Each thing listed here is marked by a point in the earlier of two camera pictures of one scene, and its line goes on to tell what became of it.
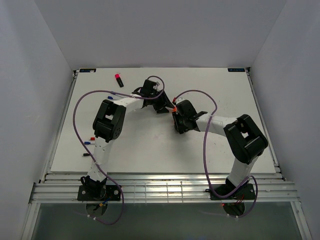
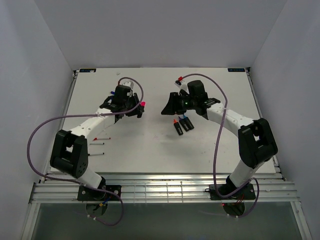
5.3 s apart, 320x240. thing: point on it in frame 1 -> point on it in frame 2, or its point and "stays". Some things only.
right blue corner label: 236,69 stays
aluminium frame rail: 165,188 stays
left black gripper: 160,107 -> 138,110
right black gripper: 178,126 -> 173,104
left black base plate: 98,192 stays
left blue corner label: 87,70 stays
